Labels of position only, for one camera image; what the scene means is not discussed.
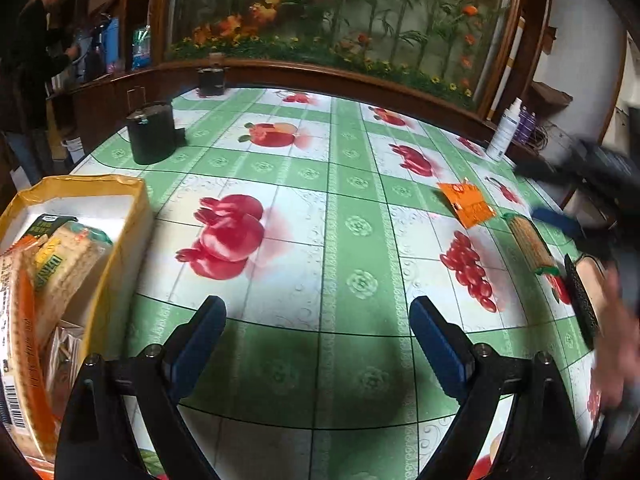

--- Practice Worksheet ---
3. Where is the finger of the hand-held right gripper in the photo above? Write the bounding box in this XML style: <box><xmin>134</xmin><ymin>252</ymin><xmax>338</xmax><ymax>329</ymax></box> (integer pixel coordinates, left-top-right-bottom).
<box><xmin>531</xmin><ymin>207</ymin><xmax>587</xmax><ymax>242</ymax></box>
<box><xmin>514</xmin><ymin>157</ymin><xmax>586</xmax><ymax>183</ymax></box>

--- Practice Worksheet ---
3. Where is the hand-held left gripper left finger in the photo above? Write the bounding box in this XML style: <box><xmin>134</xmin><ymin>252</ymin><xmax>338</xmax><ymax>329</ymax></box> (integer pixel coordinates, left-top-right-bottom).
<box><xmin>55</xmin><ymin>295</ymin><xmax>228</xmax><ymax>480</ymax></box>

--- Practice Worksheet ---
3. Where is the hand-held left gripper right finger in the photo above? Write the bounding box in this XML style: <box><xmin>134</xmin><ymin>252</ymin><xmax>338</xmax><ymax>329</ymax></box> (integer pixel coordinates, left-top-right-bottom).
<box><xmin>409</xmin><ymin>296</ymin><xmax>586</xmax><ymax>480</ymax></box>

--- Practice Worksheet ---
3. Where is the green wafer snack packet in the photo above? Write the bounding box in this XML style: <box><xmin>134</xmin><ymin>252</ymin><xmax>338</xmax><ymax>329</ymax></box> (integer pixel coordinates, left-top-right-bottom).
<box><xmin>502</xmin><ymin>212</ymin><xmax>560</xmax><ymax>277</ymax></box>

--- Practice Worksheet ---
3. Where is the small orange snack packet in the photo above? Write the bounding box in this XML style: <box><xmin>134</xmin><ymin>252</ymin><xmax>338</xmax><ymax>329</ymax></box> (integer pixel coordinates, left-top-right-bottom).
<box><xmin>437</xmin><ymin>180</ymin><xmax>496</xmax><ymax>230</ymax></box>

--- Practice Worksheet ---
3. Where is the yellow cardboard box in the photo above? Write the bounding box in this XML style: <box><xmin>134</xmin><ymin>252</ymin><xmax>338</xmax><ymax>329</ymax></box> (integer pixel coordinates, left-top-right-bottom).
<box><xmin>0</xmin><ymin>174</ymin><xmax>155</xmax><ymax>466</ymax></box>

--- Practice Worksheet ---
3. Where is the green cracker snack packet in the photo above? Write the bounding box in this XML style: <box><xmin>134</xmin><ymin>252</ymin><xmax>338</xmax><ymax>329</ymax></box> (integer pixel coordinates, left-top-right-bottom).
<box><xmin>22</xmin><ymin>214</ymin><xmax>115</xmax><ymax>341</ymax></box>

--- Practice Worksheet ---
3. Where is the large orange snack packet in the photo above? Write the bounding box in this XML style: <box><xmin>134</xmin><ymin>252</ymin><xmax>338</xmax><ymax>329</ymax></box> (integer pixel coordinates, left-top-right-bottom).
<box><xmin>0</xmin><ymin>235</ymin><xmax>56</xmax><ymax>456</ymax></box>

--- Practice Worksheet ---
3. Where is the person's right hand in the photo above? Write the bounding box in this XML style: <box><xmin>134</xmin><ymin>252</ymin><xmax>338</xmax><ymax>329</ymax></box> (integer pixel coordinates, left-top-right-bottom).
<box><xmin>590</xmin><ymin>260</ymin><xmax>640</xmax><ymax>411</ymax></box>

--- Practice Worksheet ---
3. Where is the white spray bottle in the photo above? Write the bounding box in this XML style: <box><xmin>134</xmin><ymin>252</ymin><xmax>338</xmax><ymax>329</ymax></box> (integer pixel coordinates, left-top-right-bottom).
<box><xmin>486</xmin><ymin>99</ymin><xmax>523</xmax><ymax>162</ymax></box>

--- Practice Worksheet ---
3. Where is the rolled white yellow poster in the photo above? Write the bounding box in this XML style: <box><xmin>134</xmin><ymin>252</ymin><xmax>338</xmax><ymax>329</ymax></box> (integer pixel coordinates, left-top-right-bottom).
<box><xmin>487</xmin><ymin>15</ymin><xmax>527</xmax><ymax>118</ymax></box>

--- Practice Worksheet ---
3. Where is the clear snack packet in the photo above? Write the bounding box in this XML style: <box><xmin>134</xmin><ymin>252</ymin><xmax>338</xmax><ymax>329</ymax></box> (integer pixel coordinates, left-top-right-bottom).
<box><xmin>47</xmin><ymin>325</ymin><xmax>86</xmax><ymax>391</ymax></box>

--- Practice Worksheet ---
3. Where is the green fruit print tablecloth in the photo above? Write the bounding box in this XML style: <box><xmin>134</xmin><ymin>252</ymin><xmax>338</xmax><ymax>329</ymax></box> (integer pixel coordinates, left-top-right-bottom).
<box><xmin>65</xmin><ymin>85</ymin><xmax>608</xmax><ymax>480</ymax></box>

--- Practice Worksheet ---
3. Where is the white bucket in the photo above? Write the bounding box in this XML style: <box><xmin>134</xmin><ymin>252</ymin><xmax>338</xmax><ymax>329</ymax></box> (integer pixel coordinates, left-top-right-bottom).
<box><xmin>64</xmin><ymin>136</ymin><xmax>86</xmax><ymax>165</ymax></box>

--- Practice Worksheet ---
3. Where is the framed flower mural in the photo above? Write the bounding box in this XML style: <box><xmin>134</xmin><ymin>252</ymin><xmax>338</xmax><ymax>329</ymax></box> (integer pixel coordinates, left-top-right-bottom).
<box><xmin>150</xmin><ymin>0</ymin><xmax>526</xmax><ymax>111</ymax></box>

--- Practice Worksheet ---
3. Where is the green label water bottle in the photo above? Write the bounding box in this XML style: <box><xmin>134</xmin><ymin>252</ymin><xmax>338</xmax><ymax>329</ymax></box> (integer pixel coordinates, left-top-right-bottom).
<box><xmin>131</xmin><ymin>24</ymin><xmax>152</xmax><ymax>71</ymax></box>

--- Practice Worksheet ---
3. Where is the tangled wire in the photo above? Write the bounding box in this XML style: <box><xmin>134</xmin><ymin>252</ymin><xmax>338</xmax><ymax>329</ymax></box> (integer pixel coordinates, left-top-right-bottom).
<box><xmin>530</xmin><ymin>125</ymin><xmax>566</xmax><ymax>153</ymax></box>

